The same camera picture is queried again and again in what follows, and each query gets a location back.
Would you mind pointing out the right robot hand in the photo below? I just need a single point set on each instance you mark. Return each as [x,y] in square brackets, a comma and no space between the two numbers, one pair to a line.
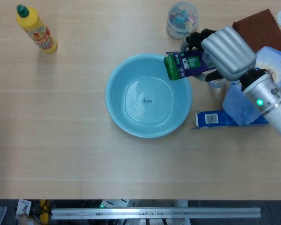
[229,54]

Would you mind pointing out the purple toothpaste box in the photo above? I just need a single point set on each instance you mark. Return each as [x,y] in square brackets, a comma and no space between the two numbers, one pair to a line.
[189,63]

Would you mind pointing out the light blue tissue pack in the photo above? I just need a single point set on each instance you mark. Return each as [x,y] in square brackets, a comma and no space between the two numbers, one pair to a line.
[238,103]

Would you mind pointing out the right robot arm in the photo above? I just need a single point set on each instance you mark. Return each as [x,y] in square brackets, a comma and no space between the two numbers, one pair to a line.
[271,105]

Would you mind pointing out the clear water bottle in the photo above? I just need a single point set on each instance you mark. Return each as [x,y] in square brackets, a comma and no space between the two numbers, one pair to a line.
[215,84]

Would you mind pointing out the brown folded cloth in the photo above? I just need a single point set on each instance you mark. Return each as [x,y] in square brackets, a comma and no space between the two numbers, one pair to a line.
[262,30]

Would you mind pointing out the clear jar of clips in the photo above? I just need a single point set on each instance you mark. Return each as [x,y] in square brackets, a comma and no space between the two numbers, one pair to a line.
[180,18]

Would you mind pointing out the blue cookie box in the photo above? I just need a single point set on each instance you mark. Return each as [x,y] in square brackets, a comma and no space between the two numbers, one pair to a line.
[208,118]

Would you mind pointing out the light blue plastic basin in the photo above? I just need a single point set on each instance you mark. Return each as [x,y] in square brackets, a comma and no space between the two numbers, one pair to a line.
[154,117]

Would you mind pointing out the yellow bottle with green cap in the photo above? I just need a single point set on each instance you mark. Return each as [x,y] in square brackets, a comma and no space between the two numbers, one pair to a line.
[37,30]

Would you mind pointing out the aluminium rail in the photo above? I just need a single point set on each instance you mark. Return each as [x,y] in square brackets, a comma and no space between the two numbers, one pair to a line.
[154,213]

